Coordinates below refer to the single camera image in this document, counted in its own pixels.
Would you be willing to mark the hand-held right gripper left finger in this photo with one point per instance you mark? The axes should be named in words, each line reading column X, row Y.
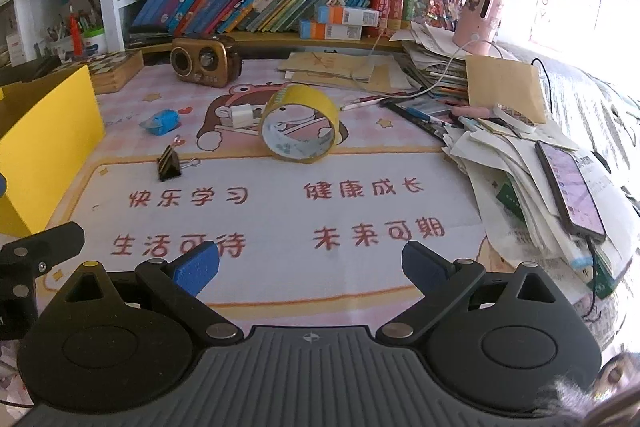
column 197, row 269

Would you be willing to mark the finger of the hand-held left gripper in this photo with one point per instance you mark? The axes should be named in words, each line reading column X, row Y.
column 2, row 186
column 30, row 257

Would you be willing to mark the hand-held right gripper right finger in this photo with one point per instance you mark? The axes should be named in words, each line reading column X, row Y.
column 425, row 268

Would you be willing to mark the yellow cardboard box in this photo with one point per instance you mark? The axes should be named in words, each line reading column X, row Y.
column 45, row 147

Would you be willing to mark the pink checkered desktop tablecloth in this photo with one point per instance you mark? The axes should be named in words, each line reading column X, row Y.
column 580, row 107

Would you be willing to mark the printed cartoon desk mat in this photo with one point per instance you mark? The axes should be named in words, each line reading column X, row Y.
column 280, row 217

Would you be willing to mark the black binder clip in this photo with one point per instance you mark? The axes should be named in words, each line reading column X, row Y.
column 167, row 164

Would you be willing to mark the pile of loose papers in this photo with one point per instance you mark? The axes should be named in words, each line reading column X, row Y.
column 520, row 187

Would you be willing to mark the white box with red mark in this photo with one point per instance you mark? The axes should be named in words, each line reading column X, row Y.
column 15, row 49

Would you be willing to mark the pen cup with pens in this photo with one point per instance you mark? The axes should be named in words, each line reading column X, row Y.
column 59, row 44

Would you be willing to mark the wooden chessboard box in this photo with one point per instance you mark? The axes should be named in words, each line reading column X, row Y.
column 107, row 72

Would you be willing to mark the white power adapter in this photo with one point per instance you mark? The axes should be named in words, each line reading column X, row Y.
column 245, row 116

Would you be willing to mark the black smartphone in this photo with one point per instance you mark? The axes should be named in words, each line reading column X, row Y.
column 570, row 189

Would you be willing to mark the green white round container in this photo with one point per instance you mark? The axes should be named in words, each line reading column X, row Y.
column 94, row 41

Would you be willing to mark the red pencil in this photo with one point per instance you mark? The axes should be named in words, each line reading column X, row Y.
column 370, row 101

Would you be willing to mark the white side shelving unit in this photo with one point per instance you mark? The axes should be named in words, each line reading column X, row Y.
column 30, row 7

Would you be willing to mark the brown kraft envelope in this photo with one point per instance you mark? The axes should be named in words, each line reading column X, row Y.
column 505, row 87

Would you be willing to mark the yellow tape roll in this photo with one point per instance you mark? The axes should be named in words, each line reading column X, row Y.
column 310, row 99

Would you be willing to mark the brown retro radio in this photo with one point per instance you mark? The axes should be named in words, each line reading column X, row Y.
column 205, row 62

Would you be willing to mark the grey fuzzy cloth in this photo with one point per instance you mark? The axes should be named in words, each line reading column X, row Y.
column 605, row 387

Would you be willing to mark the brown flat envelopes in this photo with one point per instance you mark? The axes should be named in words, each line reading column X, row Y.
column 325, row 67

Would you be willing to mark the orange blue white carton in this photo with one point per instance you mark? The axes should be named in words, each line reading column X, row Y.
column 330, row 30
column 350, row 15

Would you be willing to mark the pink cylindrical lamp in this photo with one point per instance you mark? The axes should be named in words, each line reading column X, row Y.
column 477, row 17

